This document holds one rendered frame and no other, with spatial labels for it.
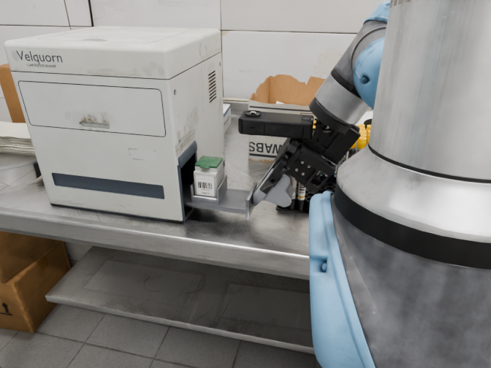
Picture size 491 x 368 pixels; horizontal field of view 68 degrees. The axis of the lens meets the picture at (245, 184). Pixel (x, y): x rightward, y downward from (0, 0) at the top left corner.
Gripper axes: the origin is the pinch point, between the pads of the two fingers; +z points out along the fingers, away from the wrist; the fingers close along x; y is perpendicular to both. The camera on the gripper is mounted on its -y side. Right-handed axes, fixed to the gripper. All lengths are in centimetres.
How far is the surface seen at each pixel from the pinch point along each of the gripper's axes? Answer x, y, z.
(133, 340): 31, -2, 108
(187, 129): 0.9, -16.0, -3.7
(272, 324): 29, 33, 56
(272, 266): -8.5, 8.1, 4.1
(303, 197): 4.8, 8.1, -2.6
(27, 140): 16, -52, 31
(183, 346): 33, 16, 97
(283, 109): 24.7, -3.1, -8.2
